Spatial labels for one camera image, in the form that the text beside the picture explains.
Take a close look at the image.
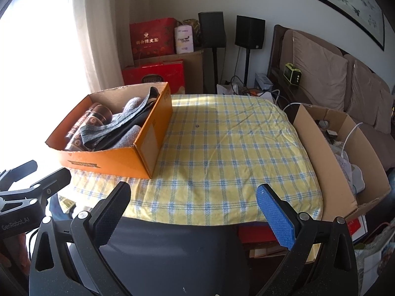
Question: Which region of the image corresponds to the red and white box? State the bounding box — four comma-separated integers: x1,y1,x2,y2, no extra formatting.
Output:
346,216,368,243

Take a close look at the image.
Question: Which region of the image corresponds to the grey box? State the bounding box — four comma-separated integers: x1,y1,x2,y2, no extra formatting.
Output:
255,73,274,92

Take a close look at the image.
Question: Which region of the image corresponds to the framed painting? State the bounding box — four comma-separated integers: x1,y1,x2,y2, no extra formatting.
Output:
270,0,386,51

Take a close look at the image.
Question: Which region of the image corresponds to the black speaker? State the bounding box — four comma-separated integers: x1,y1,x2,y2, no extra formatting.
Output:
198,12,225,48
235,15,266,50

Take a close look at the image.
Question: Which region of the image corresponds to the brown sofa cushion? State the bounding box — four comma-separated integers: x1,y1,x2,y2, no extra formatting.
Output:
344,54,391,130
292,31,349,111

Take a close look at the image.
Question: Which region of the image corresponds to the pale knitted cloth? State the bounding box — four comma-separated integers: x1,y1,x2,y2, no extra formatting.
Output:
332,142,366,195

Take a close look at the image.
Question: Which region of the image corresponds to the white plastic bag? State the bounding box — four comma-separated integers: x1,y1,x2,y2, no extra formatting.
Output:
216,83,239,95

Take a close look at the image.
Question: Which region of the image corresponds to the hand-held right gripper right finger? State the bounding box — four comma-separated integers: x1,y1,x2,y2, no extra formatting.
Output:
256,184,358,296

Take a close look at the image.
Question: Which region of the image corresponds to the grey and black sock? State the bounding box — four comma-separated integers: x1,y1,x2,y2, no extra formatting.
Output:
80,86,161,151

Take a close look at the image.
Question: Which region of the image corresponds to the yellow checked cloth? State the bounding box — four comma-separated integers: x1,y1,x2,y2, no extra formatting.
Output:
59,94,323,225

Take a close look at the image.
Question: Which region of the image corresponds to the orange cardboard box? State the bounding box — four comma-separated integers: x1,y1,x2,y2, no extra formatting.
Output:
45,82,173,179

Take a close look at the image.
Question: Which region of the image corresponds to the open brown cardboard box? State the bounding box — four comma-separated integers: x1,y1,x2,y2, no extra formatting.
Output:
292,103,392,222

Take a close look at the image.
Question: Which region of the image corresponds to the green device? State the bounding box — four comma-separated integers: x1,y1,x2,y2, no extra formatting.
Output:
283,63,303,86

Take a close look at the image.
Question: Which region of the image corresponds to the brown jar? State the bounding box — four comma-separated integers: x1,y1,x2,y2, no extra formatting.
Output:
64,105,114,152
66,102,104,139

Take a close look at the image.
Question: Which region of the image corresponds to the dark grey chair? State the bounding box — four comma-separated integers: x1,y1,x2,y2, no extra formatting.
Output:
99,216,249,296

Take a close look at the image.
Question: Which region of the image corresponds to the brown sofa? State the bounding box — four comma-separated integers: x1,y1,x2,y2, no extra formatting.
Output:
268,25,395,173

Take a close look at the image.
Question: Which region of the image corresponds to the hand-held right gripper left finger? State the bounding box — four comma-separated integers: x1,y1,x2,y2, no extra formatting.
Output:
29,181,132,296

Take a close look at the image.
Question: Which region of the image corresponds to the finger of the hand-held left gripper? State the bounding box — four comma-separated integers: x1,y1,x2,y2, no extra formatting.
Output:
0,160,38,192
29,167,72,207

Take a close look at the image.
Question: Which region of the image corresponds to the tall brown cardboard box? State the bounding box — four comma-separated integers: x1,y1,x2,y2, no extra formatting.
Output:
133,49,205,94

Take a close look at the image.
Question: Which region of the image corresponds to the white curtain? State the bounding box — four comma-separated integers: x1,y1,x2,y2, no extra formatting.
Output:
0,0,149,173

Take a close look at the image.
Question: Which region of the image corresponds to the white cable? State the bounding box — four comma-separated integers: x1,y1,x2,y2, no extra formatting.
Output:
272,90,301,114
339,123,364,161

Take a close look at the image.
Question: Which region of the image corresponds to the red gift bag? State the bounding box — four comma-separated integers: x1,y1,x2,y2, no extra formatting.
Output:
122,60,186,96

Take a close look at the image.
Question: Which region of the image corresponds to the black speaker stand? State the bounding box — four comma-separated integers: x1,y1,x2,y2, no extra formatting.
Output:
212,47,220,94
243,48,251,87

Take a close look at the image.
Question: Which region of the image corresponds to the white cylindrical canister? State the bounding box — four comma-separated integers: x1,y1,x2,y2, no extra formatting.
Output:
174,25,195,54

